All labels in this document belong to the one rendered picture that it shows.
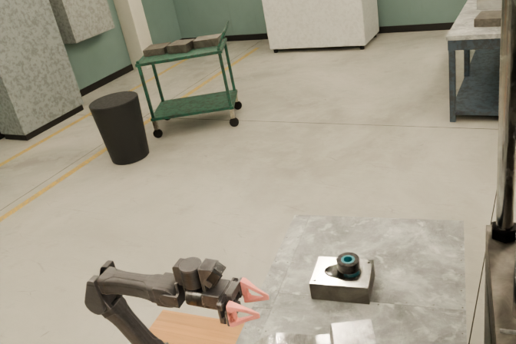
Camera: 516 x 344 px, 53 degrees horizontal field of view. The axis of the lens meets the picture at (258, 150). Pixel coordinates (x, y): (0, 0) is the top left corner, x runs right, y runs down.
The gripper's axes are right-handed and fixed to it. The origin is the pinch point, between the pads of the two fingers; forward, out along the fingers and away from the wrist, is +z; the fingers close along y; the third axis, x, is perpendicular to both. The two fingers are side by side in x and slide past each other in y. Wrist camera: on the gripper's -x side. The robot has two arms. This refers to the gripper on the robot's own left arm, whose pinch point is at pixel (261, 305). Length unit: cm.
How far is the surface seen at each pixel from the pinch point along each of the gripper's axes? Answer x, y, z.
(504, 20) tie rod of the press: -43, 90, 53
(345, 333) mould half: 27.9, 21.8, 13.8
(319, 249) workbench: 40, 73, -9
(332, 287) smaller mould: 33, 45, 3
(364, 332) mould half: 27.7, 23.2, 18.8
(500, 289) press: 39, 63, 55
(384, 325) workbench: 39, 38, 22
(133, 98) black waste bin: 65, 294, -257
